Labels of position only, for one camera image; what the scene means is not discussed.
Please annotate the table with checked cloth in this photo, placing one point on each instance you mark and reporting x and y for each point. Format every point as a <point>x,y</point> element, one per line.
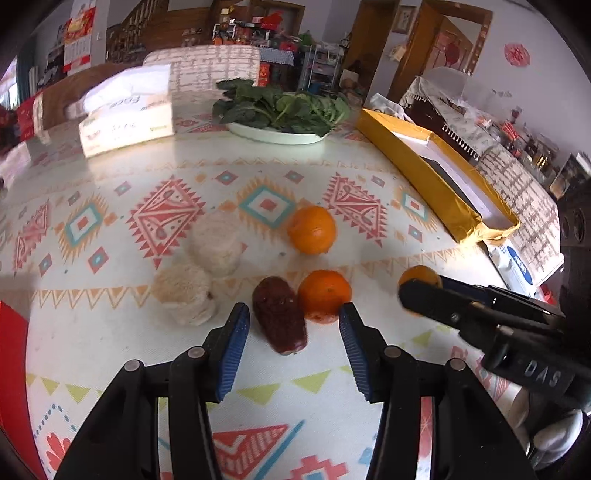
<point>277,56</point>

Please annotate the green spinach leaves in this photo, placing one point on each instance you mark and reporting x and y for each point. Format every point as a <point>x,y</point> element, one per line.
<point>281,108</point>

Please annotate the dark red sweet potato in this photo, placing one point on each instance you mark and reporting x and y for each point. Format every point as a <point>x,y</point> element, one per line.
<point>279,321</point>

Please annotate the white oval plate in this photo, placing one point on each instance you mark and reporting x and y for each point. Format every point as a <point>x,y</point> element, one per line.
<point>277,136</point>

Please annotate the white blue wet wipes packet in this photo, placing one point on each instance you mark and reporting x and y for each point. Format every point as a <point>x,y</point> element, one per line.
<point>519,270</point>

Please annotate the small oval yellowish orange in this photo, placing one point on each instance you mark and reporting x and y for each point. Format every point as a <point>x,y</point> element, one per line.
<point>420,273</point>

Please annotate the white tissue box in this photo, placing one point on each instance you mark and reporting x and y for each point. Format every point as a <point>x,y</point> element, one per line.
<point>124,115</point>

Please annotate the framed wall picture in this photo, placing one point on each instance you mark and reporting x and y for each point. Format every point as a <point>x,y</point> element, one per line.
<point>404,19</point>

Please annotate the side table with lace cloth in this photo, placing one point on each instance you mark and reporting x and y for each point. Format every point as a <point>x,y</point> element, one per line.
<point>457,115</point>

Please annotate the chair with brown patterned cover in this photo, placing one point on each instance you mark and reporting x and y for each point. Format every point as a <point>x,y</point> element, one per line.
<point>521,194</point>

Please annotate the white cloth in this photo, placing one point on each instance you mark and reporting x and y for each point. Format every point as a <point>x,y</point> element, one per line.
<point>390,106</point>

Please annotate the wooden chair back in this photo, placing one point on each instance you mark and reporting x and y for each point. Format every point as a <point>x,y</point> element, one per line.
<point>69,92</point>

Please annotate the yellow taped cardboard box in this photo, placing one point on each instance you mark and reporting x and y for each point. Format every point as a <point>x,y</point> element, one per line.
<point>443,198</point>

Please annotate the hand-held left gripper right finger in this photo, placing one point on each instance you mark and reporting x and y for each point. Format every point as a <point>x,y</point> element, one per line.
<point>358,350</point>

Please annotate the small dark orange tangerine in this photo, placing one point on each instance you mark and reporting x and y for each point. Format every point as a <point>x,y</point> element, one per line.
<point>324,295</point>

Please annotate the red wall calendar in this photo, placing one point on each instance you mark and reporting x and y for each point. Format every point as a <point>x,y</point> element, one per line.
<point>78,39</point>

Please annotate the person's right hand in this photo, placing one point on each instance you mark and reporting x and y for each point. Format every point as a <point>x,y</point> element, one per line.
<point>554,434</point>

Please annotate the large round orange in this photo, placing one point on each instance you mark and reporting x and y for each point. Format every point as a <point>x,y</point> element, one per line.
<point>311,230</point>

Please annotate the wooden staircase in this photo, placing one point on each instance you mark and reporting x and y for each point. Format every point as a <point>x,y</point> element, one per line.
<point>152,27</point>

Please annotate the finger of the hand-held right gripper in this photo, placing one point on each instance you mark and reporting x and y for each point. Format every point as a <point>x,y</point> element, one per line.
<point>508,302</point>
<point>429,297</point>

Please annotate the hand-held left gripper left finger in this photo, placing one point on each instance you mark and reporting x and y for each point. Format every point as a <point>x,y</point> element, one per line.
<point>233,346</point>

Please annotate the patterned chair back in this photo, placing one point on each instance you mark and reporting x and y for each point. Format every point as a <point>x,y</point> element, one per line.
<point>203,67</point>

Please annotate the red paper wall decoration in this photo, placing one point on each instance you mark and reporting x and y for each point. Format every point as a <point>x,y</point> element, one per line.
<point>517,54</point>

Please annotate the pale fluffy mushroom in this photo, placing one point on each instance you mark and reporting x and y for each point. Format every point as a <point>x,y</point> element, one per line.
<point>184,295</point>
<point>216,247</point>

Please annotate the red box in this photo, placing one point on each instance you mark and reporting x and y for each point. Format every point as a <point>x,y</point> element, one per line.
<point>11,369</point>

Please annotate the red paper packet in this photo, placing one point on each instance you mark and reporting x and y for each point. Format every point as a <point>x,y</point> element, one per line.
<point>28,115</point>

